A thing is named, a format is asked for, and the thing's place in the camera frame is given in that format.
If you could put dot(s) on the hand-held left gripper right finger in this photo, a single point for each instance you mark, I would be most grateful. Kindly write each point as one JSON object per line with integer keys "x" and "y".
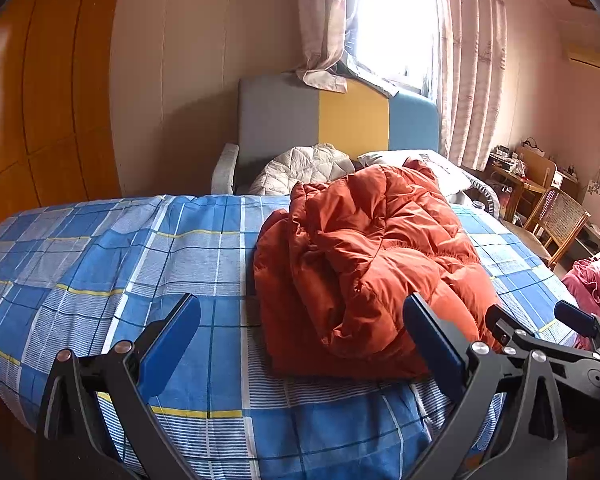
{"x": 437, "y": 345}

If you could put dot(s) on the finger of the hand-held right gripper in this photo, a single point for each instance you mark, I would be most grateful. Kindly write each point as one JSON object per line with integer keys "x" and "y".
{"x": 505, "y": 325}
{"x": 575, "y": 317}

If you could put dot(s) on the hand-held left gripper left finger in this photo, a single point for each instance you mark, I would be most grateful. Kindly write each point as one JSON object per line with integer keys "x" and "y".
{"x": 167, "y": 350}

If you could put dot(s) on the orange puffer jacket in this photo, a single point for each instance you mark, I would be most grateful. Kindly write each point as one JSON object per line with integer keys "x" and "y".
{"x": 370, "y": 260}

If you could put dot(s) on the pink ruffled cloth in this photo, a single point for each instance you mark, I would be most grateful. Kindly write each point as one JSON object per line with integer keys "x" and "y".
{"x": 592, "y": 280}

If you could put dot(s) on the bed with blue plaid sheet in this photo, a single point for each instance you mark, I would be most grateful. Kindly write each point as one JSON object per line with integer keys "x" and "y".
{"x": 130, "y": 270}

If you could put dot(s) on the wooden rattan chair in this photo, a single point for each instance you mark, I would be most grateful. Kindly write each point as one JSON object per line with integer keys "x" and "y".
{"x": 560, "y": 220}

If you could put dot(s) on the grey fabric cot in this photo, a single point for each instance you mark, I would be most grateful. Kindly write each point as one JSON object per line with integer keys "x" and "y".
{"x": 482, "y": 197}

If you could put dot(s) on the cluttered wooden desk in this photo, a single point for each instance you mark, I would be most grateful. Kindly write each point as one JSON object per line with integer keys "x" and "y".
{"x": 532, "y": 170}

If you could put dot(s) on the white printed pillow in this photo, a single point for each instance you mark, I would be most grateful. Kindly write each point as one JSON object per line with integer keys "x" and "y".
{"x": 450, "y": 172}

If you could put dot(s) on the grey padded bedside stand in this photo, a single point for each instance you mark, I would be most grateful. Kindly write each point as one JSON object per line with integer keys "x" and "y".
{"x": 225, "y": 167}

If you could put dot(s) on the grey quilted garment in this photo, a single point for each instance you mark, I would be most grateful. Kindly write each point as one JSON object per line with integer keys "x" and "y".
{"x": 300, "y": 165}

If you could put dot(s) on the grey yellow blue headboard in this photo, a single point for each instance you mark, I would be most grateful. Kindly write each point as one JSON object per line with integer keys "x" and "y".
{"x": 350, "y": 120}

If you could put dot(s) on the long pink patterned curtain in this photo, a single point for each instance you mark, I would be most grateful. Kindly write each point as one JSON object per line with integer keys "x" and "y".
{"x": 472, "y": 60}

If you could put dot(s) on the orange wooden wardrobe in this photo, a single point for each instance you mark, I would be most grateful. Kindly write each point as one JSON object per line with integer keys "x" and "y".
{"x": 40, "y": 110}

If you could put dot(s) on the bright window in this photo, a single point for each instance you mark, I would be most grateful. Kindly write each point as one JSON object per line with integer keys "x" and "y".
{"x": 395, "y": 20}

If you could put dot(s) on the short pink patterned curtain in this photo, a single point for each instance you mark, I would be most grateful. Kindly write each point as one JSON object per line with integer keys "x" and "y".
{"x": 325, "y": 15}

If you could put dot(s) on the wall air conditioner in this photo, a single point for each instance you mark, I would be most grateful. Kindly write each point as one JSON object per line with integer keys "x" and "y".
{"x": 590, "y": 59}

